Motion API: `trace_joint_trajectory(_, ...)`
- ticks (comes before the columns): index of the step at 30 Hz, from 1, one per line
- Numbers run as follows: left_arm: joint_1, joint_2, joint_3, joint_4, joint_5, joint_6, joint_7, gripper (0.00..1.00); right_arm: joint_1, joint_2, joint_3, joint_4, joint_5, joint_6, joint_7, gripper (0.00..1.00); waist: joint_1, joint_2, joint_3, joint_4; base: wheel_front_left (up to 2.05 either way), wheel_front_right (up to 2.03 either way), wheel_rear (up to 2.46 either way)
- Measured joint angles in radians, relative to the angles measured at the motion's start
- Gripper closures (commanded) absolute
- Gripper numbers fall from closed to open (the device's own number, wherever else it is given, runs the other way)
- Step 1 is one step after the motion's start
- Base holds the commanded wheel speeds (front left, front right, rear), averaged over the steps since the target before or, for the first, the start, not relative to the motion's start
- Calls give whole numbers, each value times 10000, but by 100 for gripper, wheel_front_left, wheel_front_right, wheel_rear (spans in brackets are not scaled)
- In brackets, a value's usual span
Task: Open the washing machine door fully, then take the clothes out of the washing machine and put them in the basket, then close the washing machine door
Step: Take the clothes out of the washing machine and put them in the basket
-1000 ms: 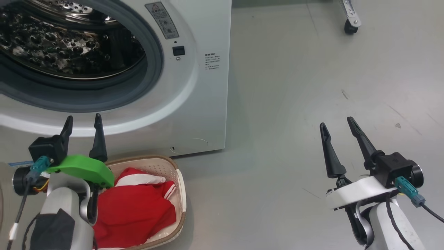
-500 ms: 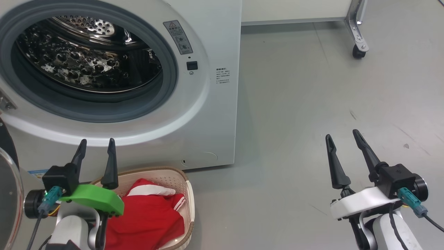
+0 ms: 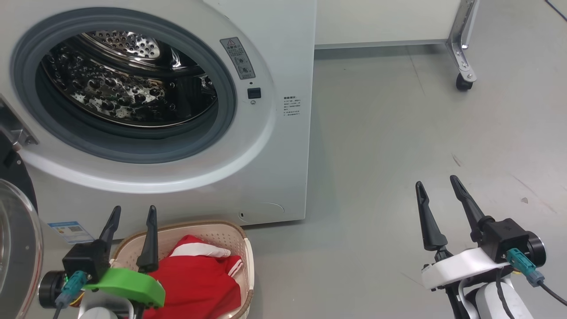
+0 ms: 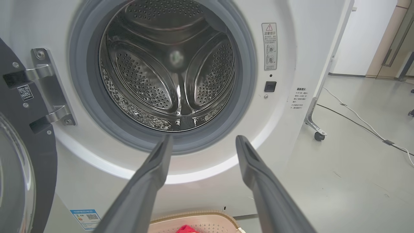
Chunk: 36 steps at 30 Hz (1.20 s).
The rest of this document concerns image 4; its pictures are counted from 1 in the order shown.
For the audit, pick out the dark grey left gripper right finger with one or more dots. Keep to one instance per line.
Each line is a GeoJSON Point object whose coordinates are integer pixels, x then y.
{"type": "Point", "coordinates": [268, 200]}

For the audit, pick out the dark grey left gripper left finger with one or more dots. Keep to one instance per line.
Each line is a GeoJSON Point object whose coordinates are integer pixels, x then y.
{"type": "Point", "coordinates": [142, 194]}

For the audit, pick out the red garment white stripes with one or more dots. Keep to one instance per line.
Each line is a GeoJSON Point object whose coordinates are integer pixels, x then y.
{"type": "Point", "coordinates": [186, 229]}

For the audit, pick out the grey glass washing machine door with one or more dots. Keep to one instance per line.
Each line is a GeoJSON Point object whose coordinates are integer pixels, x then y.
{"type": "Point", "coordinates": [13, 106]}

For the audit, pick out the cream perforated laundry basket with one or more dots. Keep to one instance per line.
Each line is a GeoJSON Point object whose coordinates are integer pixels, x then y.
{"type": "Point", "coordinates": [210, 220]}

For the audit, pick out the white washing machine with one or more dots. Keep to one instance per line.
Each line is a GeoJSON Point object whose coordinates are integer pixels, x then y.
{"type": "Point", "coordinates": [284, 136]}

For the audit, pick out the metal door hinge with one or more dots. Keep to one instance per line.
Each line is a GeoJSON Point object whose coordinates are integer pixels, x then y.
{"type": "Point", "coordinates": [48, 84]}

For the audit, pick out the wooden room door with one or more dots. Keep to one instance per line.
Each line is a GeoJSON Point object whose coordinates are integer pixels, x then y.
{"type": "Point", "coordinates": [385, 38]}

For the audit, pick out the metal caster leg bracket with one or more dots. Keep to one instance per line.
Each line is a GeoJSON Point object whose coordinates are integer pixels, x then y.
{"type": "Point", "coordinates": [310, 118]}

